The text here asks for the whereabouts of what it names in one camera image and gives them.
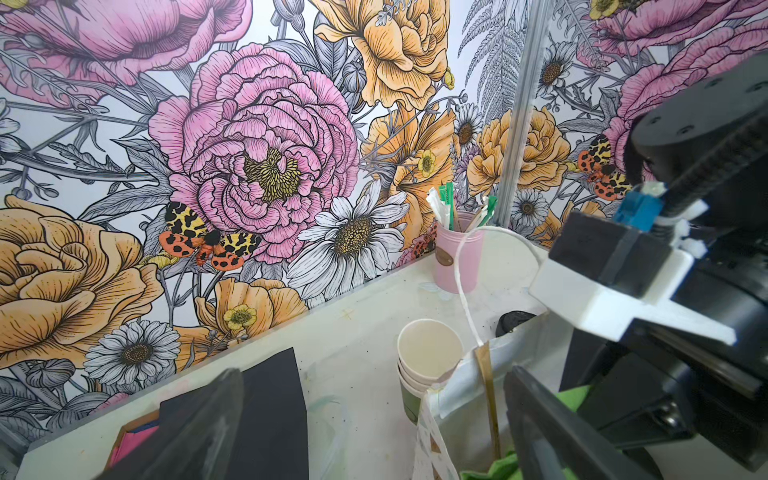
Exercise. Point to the pink plastic straw cup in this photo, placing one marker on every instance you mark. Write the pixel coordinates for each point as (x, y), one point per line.
(457, 248)

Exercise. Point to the cartoon animal paper gift bag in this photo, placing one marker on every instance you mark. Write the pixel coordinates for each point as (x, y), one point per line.
(453, 432)

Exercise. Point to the stack of black lids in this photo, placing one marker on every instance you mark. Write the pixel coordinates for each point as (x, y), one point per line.
(509, 321)

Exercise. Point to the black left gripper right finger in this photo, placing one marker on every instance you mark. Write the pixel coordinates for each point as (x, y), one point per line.
(532, 407)

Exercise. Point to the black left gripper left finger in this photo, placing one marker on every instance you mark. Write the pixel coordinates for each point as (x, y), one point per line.
(195, 441)

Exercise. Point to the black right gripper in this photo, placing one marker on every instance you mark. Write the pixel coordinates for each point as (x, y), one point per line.
(657, 385)

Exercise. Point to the stack of paper cups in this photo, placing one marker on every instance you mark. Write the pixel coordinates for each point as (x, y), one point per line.
(427, 350)

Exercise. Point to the pink paper napkin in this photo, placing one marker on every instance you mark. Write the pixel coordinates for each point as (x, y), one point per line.
(128, 441)

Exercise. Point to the aluminium right corner post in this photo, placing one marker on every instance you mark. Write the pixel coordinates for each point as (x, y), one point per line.
(521, 111)

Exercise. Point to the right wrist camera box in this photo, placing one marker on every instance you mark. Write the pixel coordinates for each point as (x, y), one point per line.
(601, 274)

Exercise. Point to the brown wooden stirrer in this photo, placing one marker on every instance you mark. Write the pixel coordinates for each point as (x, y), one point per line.
(483, 358)

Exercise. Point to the black paper napkin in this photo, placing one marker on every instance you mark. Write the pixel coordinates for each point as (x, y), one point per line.
(271, 441)

